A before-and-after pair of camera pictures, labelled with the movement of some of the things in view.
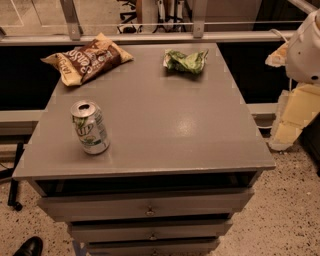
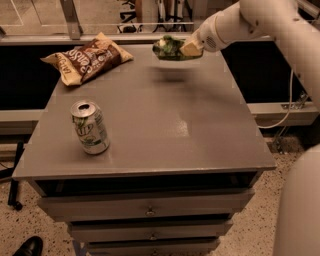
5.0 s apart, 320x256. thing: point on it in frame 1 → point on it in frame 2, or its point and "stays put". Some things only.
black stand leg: x=13 y=188 stays put
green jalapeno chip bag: x=192 y=63 → x=169 y=48
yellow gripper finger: x=296 y=109 → x=220 y=29
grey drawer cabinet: x=185 y=155 stays put
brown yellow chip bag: x=80 y=64 stays put
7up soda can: x=90 y=124 stays put
